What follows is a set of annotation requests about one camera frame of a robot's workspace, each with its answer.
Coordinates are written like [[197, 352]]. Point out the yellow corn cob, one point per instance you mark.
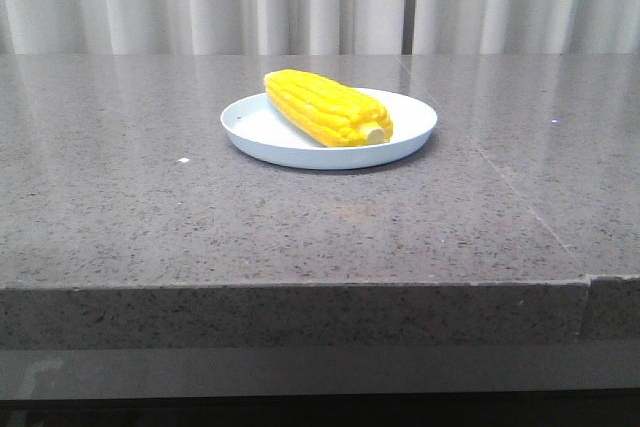
[[333, 114]]

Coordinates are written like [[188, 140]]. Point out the light blue round plate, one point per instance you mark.
[[256, 128]]

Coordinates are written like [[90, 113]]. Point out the white pleated curtain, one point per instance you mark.
[[312, 27]]

